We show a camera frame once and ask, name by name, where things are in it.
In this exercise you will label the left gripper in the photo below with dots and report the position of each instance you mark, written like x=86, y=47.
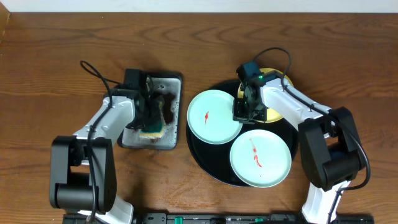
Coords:
x=154, y=107

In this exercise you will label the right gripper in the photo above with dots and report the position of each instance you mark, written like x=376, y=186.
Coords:
x=239, y=116

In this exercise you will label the yellow plate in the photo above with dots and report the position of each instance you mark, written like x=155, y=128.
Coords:
x=271, y=115

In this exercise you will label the green yellow scrubbing sponge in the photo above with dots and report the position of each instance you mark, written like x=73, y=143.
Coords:
x=152, y=132

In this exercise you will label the light blue plate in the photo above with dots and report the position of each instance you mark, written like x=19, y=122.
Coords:
x=210, y=117
x=260, y=158

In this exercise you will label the light blue plate front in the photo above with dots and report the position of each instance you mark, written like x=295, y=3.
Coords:
x=260, y=158

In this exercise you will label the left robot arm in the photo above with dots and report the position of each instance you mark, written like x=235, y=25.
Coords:
x=82, y=169

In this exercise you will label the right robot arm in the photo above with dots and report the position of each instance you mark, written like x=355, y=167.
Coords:
x=332, y=156

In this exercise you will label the black rectangular soapy tray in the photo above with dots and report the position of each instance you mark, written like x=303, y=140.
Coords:
x=169, y=85

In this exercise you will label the round black serving tray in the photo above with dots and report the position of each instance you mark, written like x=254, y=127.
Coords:
x=214, y=158

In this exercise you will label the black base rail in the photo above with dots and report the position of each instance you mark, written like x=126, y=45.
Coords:
x=162, y=218

